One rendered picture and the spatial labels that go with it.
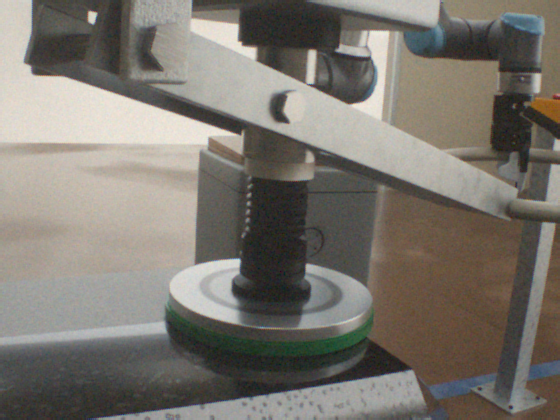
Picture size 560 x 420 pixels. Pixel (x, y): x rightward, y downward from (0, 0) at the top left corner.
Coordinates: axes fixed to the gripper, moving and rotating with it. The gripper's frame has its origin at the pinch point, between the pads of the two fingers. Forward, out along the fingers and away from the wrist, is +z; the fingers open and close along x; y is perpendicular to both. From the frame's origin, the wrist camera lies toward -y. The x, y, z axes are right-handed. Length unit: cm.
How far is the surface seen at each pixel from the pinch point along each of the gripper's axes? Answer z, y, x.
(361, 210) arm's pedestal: 13.3, 38.3, -21.9
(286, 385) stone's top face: -1, 27, 94
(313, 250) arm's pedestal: 23, 49, -13
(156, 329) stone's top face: -1, 42, 89
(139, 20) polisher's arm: -29, 36, 101
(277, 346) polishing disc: -2, 30, 90
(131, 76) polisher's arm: -26, 36, 101
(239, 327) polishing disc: -3, 33, 90
